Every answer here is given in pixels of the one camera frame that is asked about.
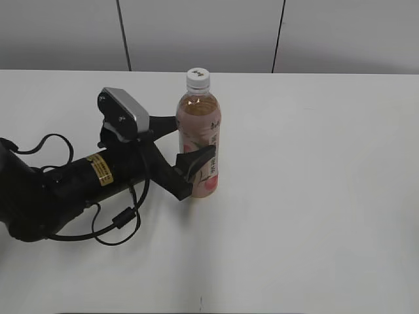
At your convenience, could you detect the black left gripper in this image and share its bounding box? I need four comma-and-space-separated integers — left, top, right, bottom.
100, 116, 216, 201

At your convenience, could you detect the pink peach tea bottle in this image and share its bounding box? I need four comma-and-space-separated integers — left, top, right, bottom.
176, 82, 221, 198

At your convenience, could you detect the white bottle cap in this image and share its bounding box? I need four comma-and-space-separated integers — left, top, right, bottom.
186, 67, 210, 89

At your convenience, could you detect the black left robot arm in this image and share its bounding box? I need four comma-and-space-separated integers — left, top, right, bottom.
1, 116, 216, 242

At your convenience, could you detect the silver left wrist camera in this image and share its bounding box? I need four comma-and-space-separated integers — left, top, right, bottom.
98, 87, 150, 143

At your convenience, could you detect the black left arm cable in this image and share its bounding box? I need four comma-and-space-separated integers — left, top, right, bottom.
1, 133, 151, 246

